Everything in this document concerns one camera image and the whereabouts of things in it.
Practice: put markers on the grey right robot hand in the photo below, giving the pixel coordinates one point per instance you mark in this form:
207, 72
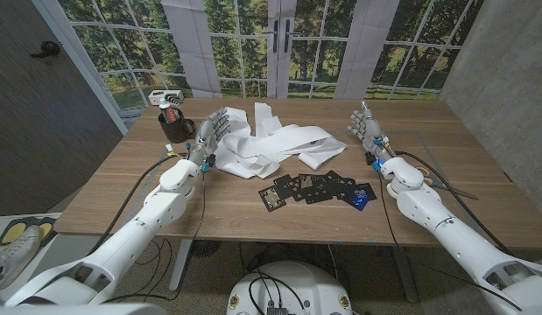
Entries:
372, 131

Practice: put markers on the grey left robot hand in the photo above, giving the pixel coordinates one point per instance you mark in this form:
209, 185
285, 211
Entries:
207, 135

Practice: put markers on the white receipt paper strip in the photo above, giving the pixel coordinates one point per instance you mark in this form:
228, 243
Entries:
275, 140

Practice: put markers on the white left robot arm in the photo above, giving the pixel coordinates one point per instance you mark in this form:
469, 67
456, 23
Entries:
135, 232

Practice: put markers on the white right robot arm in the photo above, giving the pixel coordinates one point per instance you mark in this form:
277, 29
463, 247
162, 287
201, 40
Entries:
428, 205

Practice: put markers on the dark brown mug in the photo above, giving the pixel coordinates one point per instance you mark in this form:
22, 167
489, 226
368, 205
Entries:
176, 131

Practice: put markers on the white red toothpaste tube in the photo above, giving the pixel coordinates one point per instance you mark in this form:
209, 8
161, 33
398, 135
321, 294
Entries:
169, 114

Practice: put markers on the white power strip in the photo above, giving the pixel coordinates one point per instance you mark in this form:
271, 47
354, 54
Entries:
165, 96

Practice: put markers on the black playing card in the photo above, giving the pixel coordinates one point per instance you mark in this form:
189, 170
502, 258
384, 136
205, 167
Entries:
318, 196
360, 197
338, 180
283, 186
272, 199
306, 181

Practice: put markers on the printed forest window backdrop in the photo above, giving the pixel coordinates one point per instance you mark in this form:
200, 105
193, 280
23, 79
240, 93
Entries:
310, 57

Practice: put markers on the black ribbed round object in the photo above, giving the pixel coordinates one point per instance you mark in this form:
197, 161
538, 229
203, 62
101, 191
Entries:
206, 247

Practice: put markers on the white table leg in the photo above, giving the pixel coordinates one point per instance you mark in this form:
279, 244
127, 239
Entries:
180, 264

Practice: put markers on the grey table leg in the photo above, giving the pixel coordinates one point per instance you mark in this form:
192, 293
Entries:
405, 273

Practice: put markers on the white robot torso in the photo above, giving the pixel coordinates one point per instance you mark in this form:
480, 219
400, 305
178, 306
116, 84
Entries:
310, 284

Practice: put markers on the white sneaker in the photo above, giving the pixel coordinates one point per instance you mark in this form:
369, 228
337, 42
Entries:
16, 258

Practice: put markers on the black wall hook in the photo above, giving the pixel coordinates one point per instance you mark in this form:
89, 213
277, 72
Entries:
47, 49

